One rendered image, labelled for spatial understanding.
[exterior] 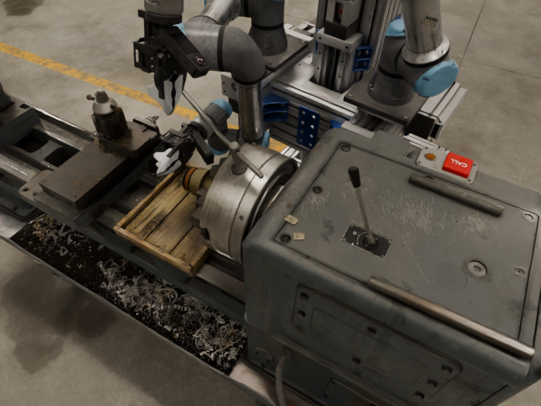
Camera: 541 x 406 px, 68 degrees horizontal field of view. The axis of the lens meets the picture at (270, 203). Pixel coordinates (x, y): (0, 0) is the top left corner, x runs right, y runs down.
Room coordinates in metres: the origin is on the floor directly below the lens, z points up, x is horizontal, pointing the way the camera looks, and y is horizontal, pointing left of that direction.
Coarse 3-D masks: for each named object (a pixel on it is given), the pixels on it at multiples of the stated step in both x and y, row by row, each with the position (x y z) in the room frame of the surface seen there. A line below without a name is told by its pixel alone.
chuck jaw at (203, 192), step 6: (198, 192) 0.73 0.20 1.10; (204, 192) 0.73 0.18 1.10; (198, 198) 0.72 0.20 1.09; (204, 198) 0.70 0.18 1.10; (198, 204) 0.68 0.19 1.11; (198, 210) 0.66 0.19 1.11; (192, 216) 0.64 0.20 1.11; (198, 216) 0.64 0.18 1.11; (192, 222) 0.64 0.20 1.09; (198, 222) 0.63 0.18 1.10; (198, 228) 0.63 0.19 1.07; (204, 228) 0.60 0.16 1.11; (204, 234) 0.60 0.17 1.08
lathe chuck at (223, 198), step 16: (256, 144) 0.83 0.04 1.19; (256, 160) 0.72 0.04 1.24; (224, 176) 0.67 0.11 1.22; (240, 176) 0.67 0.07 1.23; (208, 192) 0.64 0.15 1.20; (224, 192) 0.64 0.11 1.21; (240, 192) 0.63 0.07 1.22; (208, 208) 0.62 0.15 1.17; (224, 208) 0.61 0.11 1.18; (208, 224) 0.60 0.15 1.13; (224, 224) 0.58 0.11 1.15; (208, 240) 0.59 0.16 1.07; (224, 240) 0.57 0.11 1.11
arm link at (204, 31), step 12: (204, 0) 1.38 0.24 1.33; (216, 0) 1.26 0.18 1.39; (228, 0) 1.29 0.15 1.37; (240, 0) 1.35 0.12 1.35; (204, 12) 1.15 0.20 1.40; (216, 12) 1.16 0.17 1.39; (228, 12) 1.23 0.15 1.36; (240, 12) 1.37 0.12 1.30; (180, 24) 1.01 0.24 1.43; (192, 24) 1.01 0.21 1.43; (204, 24) 1.02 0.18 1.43; (216, 24) 1.06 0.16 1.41; (228, 24) 1.21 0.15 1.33; (192, 36) 0.97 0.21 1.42; (204, 36) 0.97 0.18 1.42; (216, 36) 0.97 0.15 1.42; (204, 48) 0.95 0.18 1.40; (216, 48) 0.95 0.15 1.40; (216, 60) 0.94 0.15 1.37
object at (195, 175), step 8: (192, 168) 0.81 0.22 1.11; (200, 168) 0.80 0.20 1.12; (184, 176) 0.78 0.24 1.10; (192, 176) 0.77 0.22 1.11; (200, 176) 0.77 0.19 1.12; (208, 176) 0.78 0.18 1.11; (184, 184) 0.77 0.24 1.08; (192, 184) 0.76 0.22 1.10; (200, 184) 0.75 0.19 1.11; (208, 184) 0.75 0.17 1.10; (192, 192) 0.75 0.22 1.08
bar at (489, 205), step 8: (416, 176) 0.64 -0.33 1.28; (424, 176) 0.64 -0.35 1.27; (424, 184) 0.62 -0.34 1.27; (432, 184) 0.62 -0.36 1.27; (440, 184) 0.62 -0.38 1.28; (440, 192) 0.60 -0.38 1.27; (448, 192) 0.60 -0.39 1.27; (456, 192) 0.60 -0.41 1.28; (464, 192) 0.60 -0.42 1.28; (464, 200) 0.58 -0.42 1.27; (472, 200) 0.58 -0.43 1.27; (480, 200) 0.57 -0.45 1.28; (480, 208) 0.56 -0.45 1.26; (488, 208) 0.56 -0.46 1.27; (496, 208) 0.55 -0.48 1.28
